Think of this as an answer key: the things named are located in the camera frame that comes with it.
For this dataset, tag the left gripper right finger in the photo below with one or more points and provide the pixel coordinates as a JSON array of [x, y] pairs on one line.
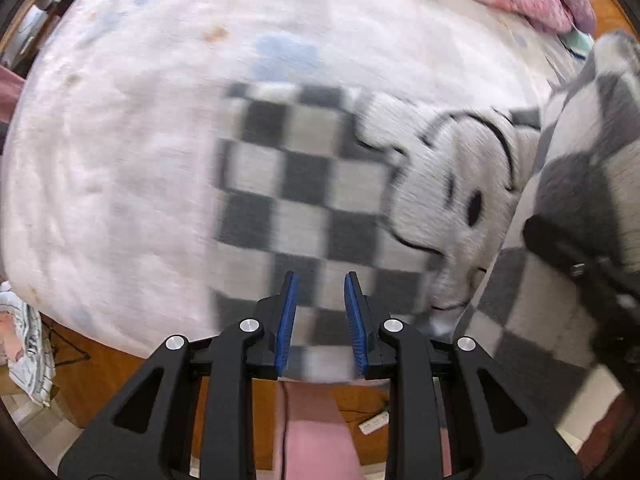
[[454, 413]]

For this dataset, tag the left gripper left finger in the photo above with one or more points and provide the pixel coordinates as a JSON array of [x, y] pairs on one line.
[[95, 455]]

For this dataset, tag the grey white checkered cardigan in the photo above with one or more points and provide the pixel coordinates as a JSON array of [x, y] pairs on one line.
[[426, 205]]

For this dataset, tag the pile of clothes on floor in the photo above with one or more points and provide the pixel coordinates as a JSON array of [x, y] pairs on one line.
[[26, 352]]

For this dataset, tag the white power strip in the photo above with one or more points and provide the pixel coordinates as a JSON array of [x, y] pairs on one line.
[[374, 423]]

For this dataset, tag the pink trouser legs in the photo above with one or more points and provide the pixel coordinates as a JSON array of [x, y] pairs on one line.
[[311, 438]]

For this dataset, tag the teal pillow with blue trim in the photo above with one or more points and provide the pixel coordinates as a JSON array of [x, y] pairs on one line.
[[576, 42]]

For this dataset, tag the white fleece bed blanket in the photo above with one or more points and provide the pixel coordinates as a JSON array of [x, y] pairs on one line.
[[170, 160]]

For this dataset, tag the wooden headboard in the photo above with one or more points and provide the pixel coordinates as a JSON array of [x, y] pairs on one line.
[[611, 16]]

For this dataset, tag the maroon cloth at left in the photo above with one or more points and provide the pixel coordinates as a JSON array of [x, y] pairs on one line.
[[11, 87]]

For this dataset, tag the wooden bed frame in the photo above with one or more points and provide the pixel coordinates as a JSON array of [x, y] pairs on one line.
[[198, 398]]

